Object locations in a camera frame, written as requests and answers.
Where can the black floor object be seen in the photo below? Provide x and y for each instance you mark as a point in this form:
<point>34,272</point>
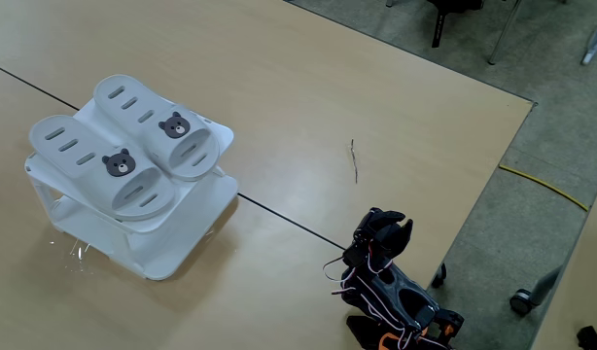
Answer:
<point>590,338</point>

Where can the grey caster with leg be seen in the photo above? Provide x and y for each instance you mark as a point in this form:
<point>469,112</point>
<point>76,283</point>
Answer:
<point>522,301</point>

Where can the white bear slipper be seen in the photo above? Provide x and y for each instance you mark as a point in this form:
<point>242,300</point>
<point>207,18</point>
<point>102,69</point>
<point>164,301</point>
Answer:
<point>148,114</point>
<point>84,160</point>

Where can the white plastic box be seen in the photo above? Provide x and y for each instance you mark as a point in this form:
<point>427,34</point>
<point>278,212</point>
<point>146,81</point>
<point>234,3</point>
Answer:
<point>182,228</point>

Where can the black chair base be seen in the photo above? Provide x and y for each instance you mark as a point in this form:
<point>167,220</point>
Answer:
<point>449,10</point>

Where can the black table caster wheel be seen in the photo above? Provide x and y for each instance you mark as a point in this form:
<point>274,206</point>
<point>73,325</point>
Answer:
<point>439,276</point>

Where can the metal chair leg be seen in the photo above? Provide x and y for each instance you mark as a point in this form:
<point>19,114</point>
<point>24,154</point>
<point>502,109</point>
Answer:
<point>504,34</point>

